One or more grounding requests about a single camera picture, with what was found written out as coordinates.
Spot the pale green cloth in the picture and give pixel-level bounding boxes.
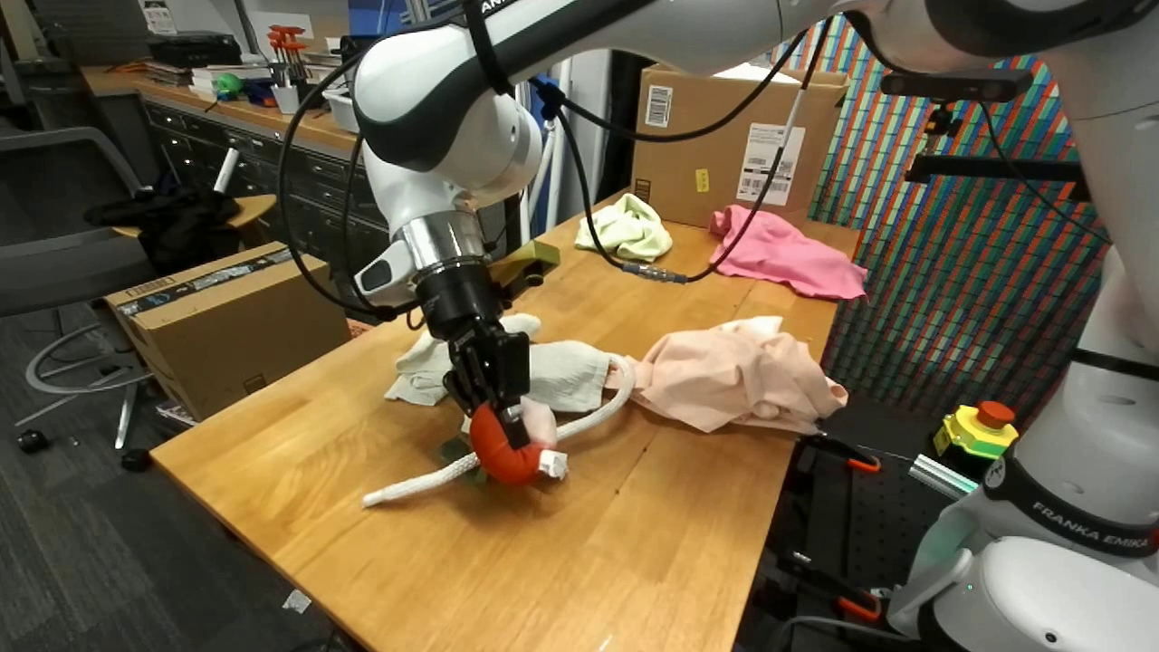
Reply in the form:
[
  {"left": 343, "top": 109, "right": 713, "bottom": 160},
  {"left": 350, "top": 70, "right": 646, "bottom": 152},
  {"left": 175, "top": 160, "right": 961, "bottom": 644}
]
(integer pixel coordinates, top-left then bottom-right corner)
[{"left": 571, "top": 194, "right": 676, "bottom": 264}]

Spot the small white bottle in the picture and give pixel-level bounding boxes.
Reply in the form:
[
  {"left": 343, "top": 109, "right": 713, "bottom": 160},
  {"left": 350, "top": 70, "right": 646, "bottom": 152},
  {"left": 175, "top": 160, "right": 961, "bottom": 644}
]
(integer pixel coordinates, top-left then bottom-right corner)
[{"left": 268, "top": 75, "right": 304, "bottom": 119}]

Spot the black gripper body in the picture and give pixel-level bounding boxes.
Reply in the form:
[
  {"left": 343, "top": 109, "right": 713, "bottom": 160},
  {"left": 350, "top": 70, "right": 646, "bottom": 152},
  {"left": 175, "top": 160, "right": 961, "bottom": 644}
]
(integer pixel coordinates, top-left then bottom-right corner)
[{"left": 412, "top": 264, "right": 507, "bottom": 357}]

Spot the large labelled cardboard box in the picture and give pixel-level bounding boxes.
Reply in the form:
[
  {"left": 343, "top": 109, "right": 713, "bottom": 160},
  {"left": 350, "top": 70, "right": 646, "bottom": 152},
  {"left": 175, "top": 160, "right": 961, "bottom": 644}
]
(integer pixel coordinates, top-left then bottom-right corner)
[{"left": 630, "top": 64, "right": 850, "bottom": 231}]

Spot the white plastic bin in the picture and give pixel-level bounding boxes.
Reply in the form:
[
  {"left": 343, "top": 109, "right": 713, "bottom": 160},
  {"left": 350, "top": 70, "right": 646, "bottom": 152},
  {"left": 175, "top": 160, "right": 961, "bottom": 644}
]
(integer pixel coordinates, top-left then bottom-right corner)
[{"left": 322, "top": 84, "right": 373, "bottom": 138}]

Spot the cardboard box with black tape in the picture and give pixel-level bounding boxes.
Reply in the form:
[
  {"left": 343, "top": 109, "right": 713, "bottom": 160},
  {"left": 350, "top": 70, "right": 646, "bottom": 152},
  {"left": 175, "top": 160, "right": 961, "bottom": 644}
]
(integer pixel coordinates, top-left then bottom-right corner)
[{"left": 106, "top": 239, "right": 355, "bottom": 425}]

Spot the black fabric bundle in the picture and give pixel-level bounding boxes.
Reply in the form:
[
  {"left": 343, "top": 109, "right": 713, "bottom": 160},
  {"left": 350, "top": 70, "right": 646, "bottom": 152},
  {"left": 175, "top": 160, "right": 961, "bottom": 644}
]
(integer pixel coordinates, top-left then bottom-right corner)
[{"left": 88, "top": 189, "right": 246, "bottom": 270}]

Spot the black vertical post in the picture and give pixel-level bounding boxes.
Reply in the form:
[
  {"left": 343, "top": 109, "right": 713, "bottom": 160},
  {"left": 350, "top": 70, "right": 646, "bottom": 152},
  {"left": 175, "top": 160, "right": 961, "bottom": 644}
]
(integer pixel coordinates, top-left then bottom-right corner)
[{"left": 596, "top": 47, "right": 649, "bottom": 204}]

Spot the thick white rope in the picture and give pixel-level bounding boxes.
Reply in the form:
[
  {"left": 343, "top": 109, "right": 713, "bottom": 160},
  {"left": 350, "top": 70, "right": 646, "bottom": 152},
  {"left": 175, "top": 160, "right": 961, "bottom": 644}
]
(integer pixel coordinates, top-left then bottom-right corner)
[{"left": 360, "top": 386, "right": 637, "bottom": 511}]

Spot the grey office chair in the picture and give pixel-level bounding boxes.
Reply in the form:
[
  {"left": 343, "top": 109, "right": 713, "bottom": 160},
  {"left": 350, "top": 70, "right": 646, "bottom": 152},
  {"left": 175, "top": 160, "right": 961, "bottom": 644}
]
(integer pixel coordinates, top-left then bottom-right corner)
[{"left": 0, "top": 125, "right": 167, "bottom": 474}]

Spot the black stereo camera bar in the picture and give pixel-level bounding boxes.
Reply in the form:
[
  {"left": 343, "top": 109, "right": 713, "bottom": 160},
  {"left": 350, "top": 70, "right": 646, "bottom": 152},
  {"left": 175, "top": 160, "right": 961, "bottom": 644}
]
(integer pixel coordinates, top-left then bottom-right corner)
[{"left": 878, "top": 64, "right": 1037, "bottom": 105}]

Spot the black clamp orange handle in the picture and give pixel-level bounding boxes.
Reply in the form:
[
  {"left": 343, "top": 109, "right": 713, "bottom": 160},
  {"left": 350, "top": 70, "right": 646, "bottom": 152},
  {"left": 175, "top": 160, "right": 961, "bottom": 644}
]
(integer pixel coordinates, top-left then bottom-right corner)
[
  {"left": 788, "top": 555, "right": 891, "bottom": 629},
  {"left": 802, "top": 421, "right": 887, "bottom": 483}
]

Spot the black case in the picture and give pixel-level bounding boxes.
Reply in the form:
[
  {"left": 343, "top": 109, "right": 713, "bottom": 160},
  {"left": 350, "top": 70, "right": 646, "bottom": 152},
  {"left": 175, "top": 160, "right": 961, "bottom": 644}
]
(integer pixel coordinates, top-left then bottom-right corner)
[{"left": 141, "top": 34, "right": 246, "bottom": 70}]

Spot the workbench with dark drawers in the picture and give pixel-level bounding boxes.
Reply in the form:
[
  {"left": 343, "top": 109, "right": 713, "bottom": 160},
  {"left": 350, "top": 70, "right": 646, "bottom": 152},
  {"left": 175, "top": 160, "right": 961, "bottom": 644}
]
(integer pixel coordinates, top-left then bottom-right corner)
[{"left": 81, "top": 62, "right": 412, "bottom": 323}]

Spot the hot pink cloth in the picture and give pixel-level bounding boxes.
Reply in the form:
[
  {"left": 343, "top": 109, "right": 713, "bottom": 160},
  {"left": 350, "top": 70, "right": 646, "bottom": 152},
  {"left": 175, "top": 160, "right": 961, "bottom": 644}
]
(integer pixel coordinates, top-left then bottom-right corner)
[{"left": 707, "top": 204, "right": 870, "bottom": 305}]

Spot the orange handled tool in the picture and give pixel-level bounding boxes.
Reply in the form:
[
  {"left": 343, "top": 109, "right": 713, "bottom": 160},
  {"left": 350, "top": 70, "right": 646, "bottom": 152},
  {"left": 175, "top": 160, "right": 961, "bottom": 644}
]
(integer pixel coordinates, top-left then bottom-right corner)
[{"left": 263, "top": 23, "right": 313, "bottom": 64}]

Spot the peach cloth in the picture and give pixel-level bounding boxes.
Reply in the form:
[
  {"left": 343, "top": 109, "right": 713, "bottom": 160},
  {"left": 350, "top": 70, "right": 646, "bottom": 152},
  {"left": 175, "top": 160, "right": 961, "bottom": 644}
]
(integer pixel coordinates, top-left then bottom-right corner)
[{"left": 610, "top": 315, "right": 850, "bottom": 437}]

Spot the yellow red emergency stop button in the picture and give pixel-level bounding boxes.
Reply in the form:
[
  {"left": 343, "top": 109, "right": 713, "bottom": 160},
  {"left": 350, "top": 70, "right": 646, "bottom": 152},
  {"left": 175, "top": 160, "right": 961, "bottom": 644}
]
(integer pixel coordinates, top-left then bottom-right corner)
[{"left": 931, "top": 395, "right": 1024, "bottom": 465}]

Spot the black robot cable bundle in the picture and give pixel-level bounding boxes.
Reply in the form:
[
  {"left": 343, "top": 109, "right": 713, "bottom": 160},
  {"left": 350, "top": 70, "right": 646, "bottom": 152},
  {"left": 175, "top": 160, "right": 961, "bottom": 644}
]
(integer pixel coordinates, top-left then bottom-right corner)
[{"left": 274, "top": 0, "right": 839, "bottom": 320}]

